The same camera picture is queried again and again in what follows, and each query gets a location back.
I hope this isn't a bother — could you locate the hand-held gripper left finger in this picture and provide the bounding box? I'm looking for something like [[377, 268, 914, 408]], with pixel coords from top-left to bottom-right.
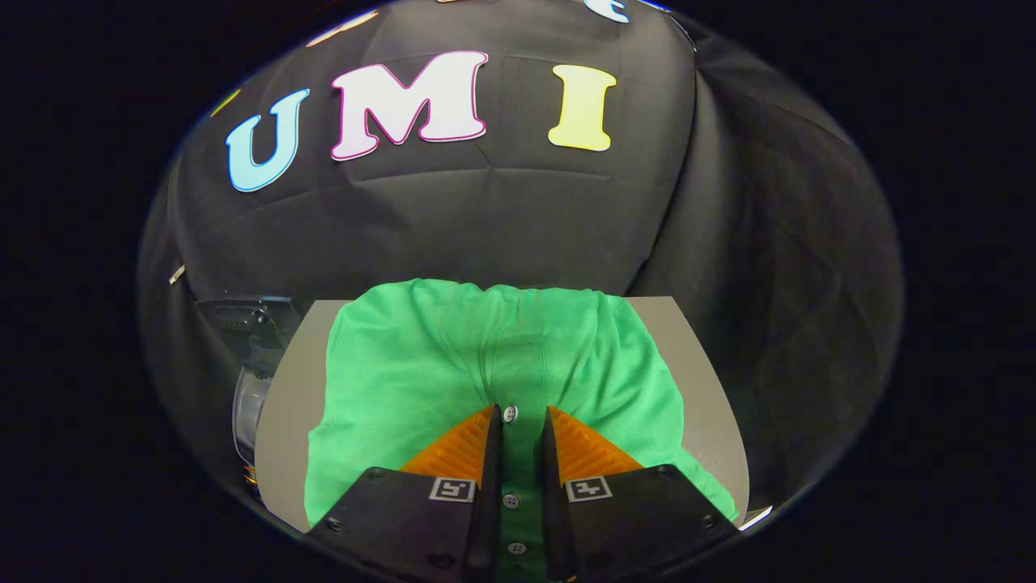
[[306, 404, 504, 583]]

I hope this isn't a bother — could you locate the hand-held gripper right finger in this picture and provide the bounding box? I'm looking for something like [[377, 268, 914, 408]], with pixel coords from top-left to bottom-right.
[[539, 405, 742, 583]]

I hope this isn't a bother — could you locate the green polo shirt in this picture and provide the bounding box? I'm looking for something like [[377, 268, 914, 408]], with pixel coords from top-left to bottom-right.
[[304, 279, 739, 583]]

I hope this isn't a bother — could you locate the black backdrop cloth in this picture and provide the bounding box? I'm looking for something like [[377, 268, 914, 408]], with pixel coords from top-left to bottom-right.
[[136, 0, 906, 519]]

